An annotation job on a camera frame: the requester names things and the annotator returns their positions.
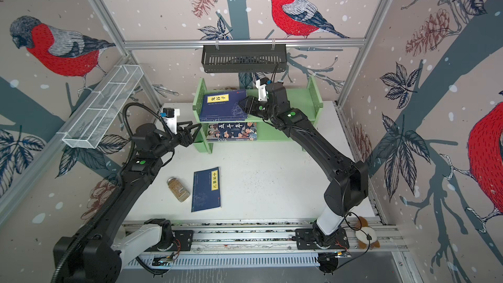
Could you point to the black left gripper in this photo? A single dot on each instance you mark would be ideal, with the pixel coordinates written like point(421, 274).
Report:
point(188, 138)

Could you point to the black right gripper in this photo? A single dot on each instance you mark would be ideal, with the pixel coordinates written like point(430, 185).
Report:
point(253, 105)

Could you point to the blue book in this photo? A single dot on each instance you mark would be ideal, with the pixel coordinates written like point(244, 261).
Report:
point(206, 190)
point(223, 106)

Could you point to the colourful illustrated large book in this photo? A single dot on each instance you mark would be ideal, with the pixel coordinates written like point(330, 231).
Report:
point(232, 132)

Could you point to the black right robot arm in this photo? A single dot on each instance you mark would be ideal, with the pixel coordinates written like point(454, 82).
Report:
point(349, 180)

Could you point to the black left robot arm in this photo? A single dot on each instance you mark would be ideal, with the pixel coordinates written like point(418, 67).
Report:
point(93, 254)

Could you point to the green plastic hanging bin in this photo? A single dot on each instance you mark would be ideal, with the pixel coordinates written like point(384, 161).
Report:
point(202, 146)

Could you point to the green wooden shelf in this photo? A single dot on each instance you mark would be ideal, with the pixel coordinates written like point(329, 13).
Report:
point(308, 100)

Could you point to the black hanging basket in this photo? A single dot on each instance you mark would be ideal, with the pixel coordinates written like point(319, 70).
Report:
point(265, 58)

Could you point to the spice jar brown contents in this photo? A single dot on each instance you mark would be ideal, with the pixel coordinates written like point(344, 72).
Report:
point(178, 189)

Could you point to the plush toy brown white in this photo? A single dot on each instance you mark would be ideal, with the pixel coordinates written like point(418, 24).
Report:
point(366, 236)

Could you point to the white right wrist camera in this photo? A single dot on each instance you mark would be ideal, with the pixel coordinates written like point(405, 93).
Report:
point(261, 84)

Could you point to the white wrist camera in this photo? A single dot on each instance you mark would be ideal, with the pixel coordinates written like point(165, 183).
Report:
point(261, 84)
point(170, 117)

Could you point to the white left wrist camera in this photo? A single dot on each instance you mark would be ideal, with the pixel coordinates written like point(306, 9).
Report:
point(170, 117)

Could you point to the white wire mesh basket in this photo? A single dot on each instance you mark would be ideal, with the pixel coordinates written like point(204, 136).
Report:
point(106, 103)

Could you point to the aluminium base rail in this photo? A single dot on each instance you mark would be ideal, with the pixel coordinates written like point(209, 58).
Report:
point(262, 243)

